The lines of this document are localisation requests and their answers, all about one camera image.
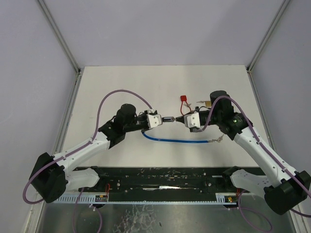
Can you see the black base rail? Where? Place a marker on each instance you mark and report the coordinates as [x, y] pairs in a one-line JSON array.
[[122, 179]]

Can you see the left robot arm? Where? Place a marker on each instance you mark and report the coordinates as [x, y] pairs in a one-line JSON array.
[[53, 175]]

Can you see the aluminium frame post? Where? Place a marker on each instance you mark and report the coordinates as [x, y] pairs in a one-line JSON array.
[[273, 25], [59, 37]]

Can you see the left aluminium frame post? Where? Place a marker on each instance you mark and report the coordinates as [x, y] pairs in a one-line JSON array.
[[59, 37]]

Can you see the small brass padlock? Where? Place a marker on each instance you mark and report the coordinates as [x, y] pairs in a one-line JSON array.
[[208, 104]]

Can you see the blue cable lock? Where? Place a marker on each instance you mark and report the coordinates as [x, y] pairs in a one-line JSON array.
[[172, 119]]

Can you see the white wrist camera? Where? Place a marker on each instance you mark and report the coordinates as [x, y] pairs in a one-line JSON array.
[[192, 121], [153, 118]]

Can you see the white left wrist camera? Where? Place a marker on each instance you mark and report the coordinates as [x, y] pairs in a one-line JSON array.
[[153, 118]]

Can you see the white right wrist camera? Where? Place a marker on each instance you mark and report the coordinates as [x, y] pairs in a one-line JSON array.
[[192, 121]]

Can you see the red cable padlock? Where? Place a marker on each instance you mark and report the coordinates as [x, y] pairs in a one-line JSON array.
[[183, 99]]

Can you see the right aluminium frame post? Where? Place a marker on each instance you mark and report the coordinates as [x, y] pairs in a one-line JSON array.
[[273, 25]]

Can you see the silver keys of long padlock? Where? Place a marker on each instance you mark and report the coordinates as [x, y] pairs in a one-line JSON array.
[[219, 139]]

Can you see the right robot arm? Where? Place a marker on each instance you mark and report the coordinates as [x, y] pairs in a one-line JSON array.
[[284, 187]]

